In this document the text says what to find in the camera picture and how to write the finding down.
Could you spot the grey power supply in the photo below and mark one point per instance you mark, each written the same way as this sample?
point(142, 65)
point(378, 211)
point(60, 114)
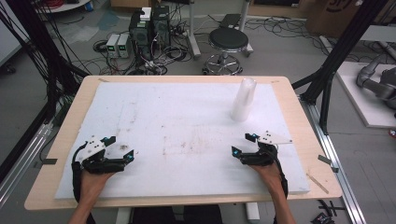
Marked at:
point(112, 45)
point(124, 46)

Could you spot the cardboard box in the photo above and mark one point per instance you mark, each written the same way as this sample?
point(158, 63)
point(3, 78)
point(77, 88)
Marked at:
point(333, 15)

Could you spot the stack of clear plastic cups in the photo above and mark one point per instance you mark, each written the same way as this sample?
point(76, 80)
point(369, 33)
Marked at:
point(243, 102)

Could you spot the white table leg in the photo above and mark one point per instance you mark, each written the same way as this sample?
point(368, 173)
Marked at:
point(252, 213)
point(124, 216)

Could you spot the person's dark clothed legs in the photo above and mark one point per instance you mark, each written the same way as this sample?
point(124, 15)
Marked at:
point(155, 216)

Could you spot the wooden table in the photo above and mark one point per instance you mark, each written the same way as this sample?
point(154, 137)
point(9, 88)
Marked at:
point(81, 102)

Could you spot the black flat device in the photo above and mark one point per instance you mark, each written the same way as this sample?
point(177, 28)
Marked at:
point(230, 20)

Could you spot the aluminium rail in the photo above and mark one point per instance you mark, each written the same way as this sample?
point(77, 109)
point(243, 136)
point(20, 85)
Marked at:
point(339, 174)
point(21, 165)

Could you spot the person's left hand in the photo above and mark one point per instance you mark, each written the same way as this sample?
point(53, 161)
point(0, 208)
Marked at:
point(93, 185)

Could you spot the black round stool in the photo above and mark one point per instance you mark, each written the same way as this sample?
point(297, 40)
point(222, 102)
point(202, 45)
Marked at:
point(228, 39)

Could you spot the black computer tower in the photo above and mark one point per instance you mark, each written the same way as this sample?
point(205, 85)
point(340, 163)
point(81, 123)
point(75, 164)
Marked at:
point(161, 26)
point(140, 37)

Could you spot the white board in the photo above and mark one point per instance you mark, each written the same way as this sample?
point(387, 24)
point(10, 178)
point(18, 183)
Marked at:
point(364, 105)

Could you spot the white box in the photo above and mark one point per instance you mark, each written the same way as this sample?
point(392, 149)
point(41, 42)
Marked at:
point(145, 14)

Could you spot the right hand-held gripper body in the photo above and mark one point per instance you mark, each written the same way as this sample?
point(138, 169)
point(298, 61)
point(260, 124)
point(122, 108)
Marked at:
point(261, 157)

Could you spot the white round table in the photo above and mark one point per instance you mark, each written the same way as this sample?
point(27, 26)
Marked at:
point(65, 6)

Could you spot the white foam mat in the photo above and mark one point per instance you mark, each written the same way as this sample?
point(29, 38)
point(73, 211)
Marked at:
point(186, 102)

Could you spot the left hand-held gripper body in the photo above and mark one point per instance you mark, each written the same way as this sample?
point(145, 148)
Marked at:
point(93, 149)

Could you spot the black parts on floor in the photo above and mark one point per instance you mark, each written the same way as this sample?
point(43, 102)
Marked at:
point(323, 217)

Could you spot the black metal frame post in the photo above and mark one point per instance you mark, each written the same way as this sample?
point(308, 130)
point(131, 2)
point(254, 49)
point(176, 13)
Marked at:
point(339, 53)
point(34, 40)

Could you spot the person's right hand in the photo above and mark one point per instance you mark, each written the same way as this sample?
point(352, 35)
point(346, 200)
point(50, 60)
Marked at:
point(271, 177)

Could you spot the dark tape piece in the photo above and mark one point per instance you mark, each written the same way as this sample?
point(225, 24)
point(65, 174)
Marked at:
point(49, 161)
point(325, 160)

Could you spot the thin wooden stick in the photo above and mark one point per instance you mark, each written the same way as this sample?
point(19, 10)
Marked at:
point(317, 183)

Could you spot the grey metal stand leg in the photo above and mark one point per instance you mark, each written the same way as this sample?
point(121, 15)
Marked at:
point(193, 37)
point(244, 12)

